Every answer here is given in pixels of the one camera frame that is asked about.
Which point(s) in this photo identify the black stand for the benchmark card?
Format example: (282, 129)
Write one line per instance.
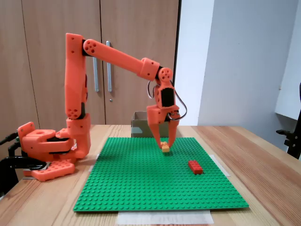
(294, 146)

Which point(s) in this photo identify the black table clamp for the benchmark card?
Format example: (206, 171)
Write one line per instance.
(23, 162)

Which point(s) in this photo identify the wooden cabinet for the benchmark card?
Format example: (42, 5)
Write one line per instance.
(141, 28)

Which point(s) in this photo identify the red lego block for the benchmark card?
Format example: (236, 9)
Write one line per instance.
(195, 166)

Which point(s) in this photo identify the green lego baseplate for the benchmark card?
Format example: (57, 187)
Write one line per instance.
(141, 183)

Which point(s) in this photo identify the masking tape strip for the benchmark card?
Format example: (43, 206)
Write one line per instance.
(164, 217)
(223, 169)
(92, 168)

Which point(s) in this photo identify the yellow lego block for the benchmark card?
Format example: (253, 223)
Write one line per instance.
(165, 148)

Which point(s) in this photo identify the open cardboard box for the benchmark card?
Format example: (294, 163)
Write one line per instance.
(138, 122)

